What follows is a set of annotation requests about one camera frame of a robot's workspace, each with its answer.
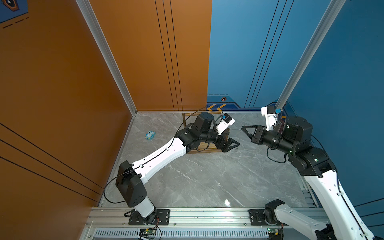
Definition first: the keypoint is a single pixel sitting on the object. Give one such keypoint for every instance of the wooden jewelry display stand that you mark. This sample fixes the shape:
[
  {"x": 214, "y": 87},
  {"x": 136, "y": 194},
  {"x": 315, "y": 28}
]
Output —
[{"x": 199, "y": 134}]

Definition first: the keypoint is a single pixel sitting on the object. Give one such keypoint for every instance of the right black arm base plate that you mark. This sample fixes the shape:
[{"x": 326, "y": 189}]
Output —
[{"x": 262, "y": 217}]

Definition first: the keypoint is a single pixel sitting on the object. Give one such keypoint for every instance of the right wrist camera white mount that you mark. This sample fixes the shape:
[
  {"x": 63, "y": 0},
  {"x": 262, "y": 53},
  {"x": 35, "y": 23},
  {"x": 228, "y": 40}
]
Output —
[{"x": 271, "y": 114}]

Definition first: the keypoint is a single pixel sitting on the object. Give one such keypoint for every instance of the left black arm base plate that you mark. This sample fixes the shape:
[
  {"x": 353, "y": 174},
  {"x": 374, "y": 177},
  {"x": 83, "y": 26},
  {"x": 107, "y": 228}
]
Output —
[{"x": 159, "y": 217}]

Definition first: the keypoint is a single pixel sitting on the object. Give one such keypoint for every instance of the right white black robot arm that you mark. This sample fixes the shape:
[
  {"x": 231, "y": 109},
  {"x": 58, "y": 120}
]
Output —
[{"x": 319, "y": 171}]

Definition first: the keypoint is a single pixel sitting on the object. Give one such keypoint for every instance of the left green circuit board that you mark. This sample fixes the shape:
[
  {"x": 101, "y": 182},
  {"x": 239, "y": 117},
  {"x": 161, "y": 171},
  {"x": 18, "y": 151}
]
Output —
[{"x": 147, "y": 233}]

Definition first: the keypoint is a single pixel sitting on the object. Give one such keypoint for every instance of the green circuit board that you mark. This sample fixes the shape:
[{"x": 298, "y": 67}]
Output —
[
  {"x": 147, "y": 233},
  {"x": 275, "y": 234}
]

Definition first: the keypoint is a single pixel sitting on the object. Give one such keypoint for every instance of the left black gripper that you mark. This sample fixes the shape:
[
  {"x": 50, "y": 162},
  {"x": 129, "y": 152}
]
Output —
[{"x": 224, "y": 147}]

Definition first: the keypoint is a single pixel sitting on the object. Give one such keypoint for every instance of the right green circuit board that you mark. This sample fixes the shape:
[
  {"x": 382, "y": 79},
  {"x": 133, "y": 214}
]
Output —
[{"x": 275, "y": 234}]

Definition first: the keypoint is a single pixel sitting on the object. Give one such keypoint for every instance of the aluminium front rail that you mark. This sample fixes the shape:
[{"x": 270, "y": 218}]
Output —
[{"x": 179, "y": 217}]

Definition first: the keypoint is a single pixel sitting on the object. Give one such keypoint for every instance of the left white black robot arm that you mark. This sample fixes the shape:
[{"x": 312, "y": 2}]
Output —
[{"x": 132, "y": 177}]

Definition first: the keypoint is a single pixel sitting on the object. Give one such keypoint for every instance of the small blue owl toy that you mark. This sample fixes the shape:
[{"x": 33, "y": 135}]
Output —
[{"x": 150, "y": 135}]

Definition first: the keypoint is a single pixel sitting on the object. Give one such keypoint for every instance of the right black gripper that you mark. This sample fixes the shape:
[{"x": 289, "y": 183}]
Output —
[{"x": 260, "y": 132}]

